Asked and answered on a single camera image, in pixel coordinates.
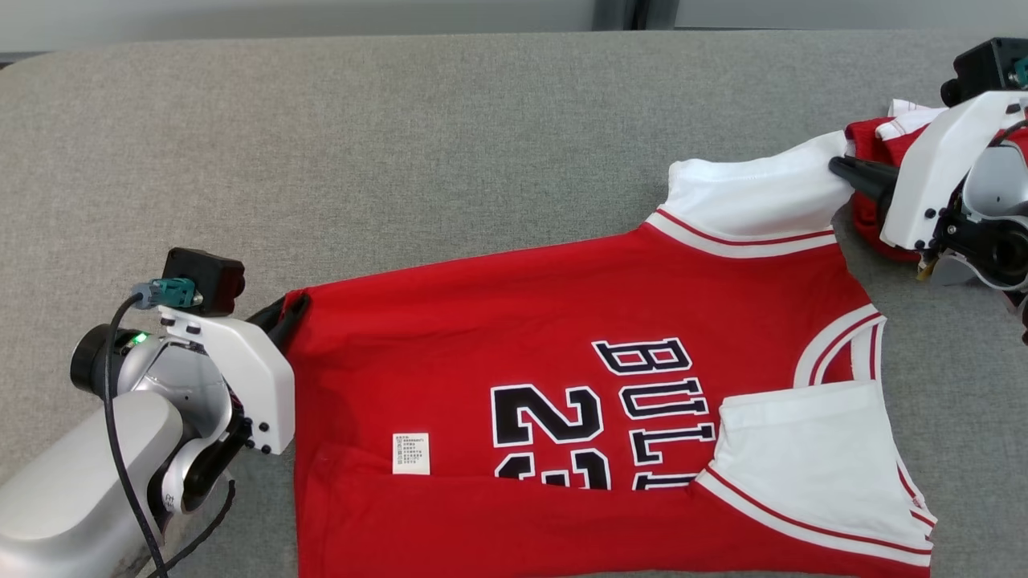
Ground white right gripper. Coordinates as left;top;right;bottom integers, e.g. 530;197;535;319
829;90;1028;251

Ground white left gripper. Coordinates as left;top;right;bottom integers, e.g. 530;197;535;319
159;293;312;456

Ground red shorts white side stripe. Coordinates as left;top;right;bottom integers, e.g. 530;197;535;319
843;98;1028;263

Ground red basketball jersey white sleeves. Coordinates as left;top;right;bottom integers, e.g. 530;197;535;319
285;131;938;578

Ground grey partition post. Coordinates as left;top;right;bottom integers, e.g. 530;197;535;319
594;0;679;33

